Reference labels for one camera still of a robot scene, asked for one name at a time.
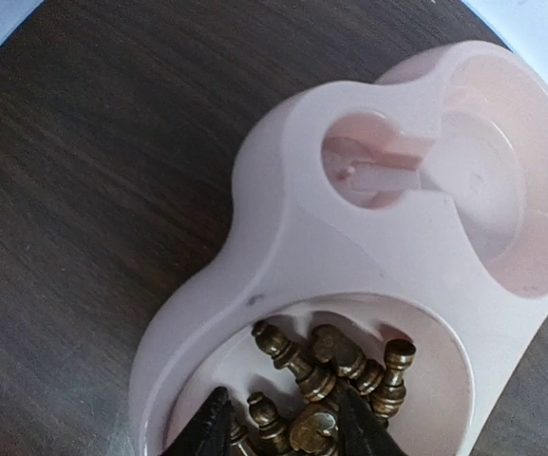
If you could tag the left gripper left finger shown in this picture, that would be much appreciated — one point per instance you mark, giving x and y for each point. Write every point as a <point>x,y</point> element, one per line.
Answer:
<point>208,432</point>

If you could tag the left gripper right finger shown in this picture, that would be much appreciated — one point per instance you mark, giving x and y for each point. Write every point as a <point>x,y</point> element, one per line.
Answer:
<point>359,432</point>

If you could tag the pile of dark chess pieces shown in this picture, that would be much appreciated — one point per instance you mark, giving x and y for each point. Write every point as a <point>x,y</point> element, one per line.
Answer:
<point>322,370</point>

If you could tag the pink double pet bowl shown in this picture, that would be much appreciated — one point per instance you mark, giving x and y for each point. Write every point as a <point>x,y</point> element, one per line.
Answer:
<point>416,205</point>

